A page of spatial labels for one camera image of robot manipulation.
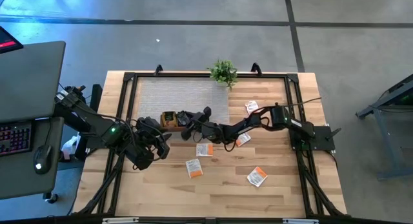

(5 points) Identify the white plastic object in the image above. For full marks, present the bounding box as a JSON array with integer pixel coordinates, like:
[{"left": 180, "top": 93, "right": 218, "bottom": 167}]
[{"left": 61, "top": 135, "right": 81, "bottom": 162}]

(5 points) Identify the grey woven placemat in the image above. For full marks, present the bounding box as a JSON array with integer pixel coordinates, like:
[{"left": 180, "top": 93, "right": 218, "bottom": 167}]
[{"left": 134, "top": 77, "right": 232, "bottom": 141}]

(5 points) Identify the orange mango tea packet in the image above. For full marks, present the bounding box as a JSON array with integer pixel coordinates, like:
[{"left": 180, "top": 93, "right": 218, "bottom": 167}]
[{"left": 161, "top": 111, "right": 177, "bottom": 128}]

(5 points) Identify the black backlit keyboard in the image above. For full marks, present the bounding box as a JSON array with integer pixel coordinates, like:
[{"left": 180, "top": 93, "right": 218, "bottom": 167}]
[{"left": 0, "top": 120, "right": 35, "bottom": 157}]

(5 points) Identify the silver metal bracket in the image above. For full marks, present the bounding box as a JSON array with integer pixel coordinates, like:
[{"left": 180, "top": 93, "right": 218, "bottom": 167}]
[
  {"left": 102, "top": 217, "right": 139, "bottom": 224},
  {"left": 283, "top": 218, "right": 320, "bottom": 224}
]

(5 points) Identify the black rectangular block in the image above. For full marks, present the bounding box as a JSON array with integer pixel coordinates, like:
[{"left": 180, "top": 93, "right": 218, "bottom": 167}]
[{"left": 89, "top": 83, "right": 103, "bottom": 112}]

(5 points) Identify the grey metal stand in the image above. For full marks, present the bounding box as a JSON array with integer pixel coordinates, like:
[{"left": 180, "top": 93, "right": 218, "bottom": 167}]
[{"left": 356, "top": 74, "right": 413, "bottom": 181}]

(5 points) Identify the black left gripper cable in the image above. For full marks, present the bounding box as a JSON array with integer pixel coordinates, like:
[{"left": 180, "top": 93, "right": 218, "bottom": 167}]
[{"left": 128, "top": 119, "right": 171, "bottom": 162}]

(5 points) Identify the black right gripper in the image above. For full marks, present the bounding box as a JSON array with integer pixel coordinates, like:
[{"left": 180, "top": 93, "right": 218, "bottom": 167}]
[{"left": 180, "top": 111, "right": 223, "bottom": 145}]

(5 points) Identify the orange white tea packet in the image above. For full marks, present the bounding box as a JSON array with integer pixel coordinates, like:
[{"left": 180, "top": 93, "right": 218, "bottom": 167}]
[
  {"left": 245, "top": 100, "right": 261, "bottom": 115},
  {"left": 196, "top": 143, "right": 214, "bottom": 158},
  {"left": 247, "top": 166, "right": 268, "bottom": 188},
  {"left": 185, "top": 158, "right": 204, "bottom": 179},
  {"left": 235, "top": 132, "right": 252, "bottom": 148}
]

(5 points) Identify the black computer mouse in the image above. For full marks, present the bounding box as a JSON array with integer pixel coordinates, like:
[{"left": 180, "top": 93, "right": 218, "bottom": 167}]
[{"left": 33, "top": 144, "right": 53, "bottom": 176}]

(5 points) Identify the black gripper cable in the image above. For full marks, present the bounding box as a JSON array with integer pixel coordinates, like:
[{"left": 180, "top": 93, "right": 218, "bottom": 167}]
[
  {"left": 192, "top": 133, "right": 239, "bottom": 153},
  {"left": 128, "top": 119, "right": 171, "bottom": 162}
]

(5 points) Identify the green plant white pot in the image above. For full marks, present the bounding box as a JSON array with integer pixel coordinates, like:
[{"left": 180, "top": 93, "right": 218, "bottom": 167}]
[{"left": 207, "top": 58, "right": 239, "bottom": 91}]

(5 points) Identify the black device red screen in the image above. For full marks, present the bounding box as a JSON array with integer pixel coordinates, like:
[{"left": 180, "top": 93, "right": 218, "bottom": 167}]
[{"left": 0, "top": 25, "right": 24, "bottom": 54}]

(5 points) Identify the grey desk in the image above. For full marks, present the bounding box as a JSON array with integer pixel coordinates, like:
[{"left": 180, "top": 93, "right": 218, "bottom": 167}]
[{"left": 0, "top": 116, "right": 65, "bottom": 201}]

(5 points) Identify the thin right arm cable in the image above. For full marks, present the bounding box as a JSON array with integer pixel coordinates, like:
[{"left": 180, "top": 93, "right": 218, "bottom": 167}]
[{"left": 283, "top": 96, "right": 323, "bottom": 108}]

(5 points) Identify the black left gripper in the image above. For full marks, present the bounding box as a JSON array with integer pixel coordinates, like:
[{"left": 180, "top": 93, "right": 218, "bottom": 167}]
[{"left": 124, "top": 133, "right": 172, "bottom": 170}]

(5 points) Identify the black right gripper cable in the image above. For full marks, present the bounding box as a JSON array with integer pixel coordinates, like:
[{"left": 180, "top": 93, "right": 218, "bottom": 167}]
[{"left": 192, "top": 133, "right": 239, "bottom": 153}]

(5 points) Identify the black aluminium table frame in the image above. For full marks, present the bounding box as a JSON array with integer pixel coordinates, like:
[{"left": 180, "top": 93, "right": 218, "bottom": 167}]
[{"left": 72, "top": 63, "right": 348, "bottom": 224}]

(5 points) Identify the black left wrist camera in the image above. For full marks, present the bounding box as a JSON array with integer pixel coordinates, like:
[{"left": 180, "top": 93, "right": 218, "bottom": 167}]
[{"left": 136, "top": 116, "right": 163, "bottom": 136}]

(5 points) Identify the black caster wheel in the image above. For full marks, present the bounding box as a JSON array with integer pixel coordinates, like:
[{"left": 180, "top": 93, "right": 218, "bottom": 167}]
[{"left": 43, "top": 192, "right": 59, "bottom": 205}]

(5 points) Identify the brown wooden compartment box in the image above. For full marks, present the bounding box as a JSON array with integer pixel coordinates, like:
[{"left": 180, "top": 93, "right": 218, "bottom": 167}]
[{"left": 160, "top": 110, "right": 194, "bottom": 133}]

